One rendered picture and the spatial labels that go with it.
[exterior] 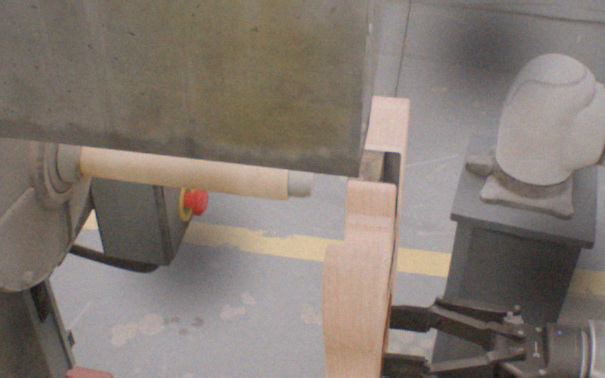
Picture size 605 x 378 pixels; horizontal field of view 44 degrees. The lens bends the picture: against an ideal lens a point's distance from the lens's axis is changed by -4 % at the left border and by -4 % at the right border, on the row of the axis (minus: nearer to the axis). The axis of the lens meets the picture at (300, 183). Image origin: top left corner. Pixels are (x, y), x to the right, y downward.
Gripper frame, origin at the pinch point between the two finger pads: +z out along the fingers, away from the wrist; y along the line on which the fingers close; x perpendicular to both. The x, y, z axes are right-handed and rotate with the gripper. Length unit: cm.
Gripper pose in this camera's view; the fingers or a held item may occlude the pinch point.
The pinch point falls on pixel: (388, 340)
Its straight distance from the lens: 84.4
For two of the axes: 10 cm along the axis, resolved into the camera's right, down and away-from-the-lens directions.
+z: -9.8, -1.0, 1.6
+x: 0.0, -8.4, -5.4
